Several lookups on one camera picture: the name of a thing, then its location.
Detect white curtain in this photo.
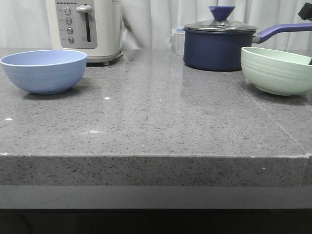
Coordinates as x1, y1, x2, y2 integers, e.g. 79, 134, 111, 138
0, 0, 304, 49

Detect clear plastic container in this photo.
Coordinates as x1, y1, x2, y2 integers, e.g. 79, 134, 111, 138
171, 25, 185, 56

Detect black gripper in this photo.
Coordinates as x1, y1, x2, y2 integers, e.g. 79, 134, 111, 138
298, 2, 312, 65

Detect green bowl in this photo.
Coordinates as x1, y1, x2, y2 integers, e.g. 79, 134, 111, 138
241, 47, 312, 96

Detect glass pot lid blue knob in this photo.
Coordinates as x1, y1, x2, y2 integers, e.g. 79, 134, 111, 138
184, 6, 257, 32

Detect cream toaster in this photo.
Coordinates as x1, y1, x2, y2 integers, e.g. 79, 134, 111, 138
46, 0, 123, 64

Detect dark blue saucepan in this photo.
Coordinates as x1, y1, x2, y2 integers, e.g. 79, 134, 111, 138
183, 23, 312, 71

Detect blue bowl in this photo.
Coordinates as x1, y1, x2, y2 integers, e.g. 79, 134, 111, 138
0, 50, 87, 95

